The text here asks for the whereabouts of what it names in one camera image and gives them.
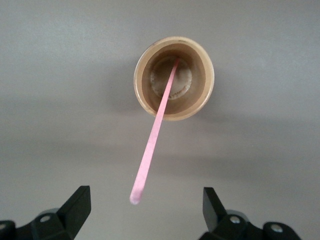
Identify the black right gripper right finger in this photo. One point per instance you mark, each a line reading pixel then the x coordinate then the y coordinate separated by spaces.
pixel 217 220

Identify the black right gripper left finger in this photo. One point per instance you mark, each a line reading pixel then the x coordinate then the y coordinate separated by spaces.
pixel 72 215

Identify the pink straw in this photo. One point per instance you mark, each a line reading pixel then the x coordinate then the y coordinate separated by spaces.
pixel 155 130

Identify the brown paper cup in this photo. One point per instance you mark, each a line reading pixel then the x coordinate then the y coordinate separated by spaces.
pixel 200 75

